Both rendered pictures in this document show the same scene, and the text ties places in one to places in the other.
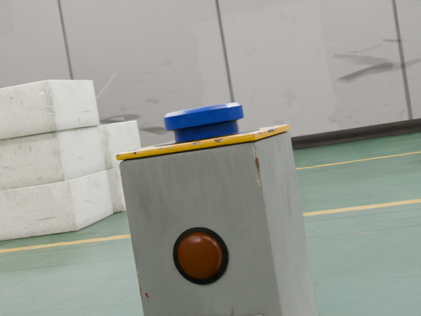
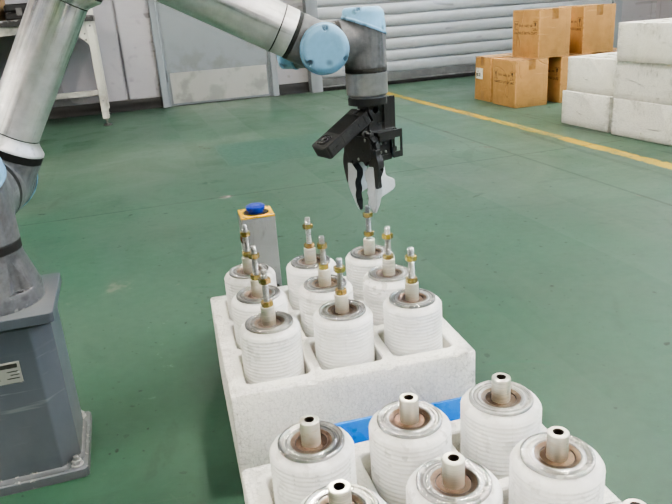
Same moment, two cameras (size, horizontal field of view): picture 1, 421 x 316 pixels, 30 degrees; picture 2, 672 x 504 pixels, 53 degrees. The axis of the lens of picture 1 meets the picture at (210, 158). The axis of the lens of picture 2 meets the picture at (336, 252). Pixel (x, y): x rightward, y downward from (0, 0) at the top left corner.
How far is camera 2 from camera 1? 1.31 m
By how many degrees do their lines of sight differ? 59
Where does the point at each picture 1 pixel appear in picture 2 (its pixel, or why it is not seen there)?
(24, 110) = (659, 43)
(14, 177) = (642, 93)
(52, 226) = (656, 136)
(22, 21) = not seen: outside the picture
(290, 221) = (262, 237)
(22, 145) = (652, 70)
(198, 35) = not seen: outside the picture
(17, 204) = (638, 114)
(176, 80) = not seen: outside the picture
